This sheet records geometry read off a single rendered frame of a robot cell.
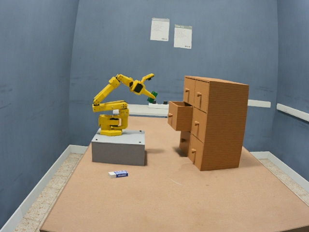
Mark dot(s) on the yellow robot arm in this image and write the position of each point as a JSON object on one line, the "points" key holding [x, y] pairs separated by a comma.
{"points": [[110, 124]]}

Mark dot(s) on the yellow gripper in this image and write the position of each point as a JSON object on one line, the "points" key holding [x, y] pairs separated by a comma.
{"points": [[138, 87]]}

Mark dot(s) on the brown chest of drawers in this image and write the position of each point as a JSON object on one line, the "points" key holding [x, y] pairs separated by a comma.
{"points": [[225, 124]]}

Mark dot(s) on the blue and white eraser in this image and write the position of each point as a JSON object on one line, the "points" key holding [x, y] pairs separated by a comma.
{"points": [[118, 174]]}

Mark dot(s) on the green 9v battery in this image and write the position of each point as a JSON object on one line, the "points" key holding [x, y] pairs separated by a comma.
{"points": [[152, 99]]}

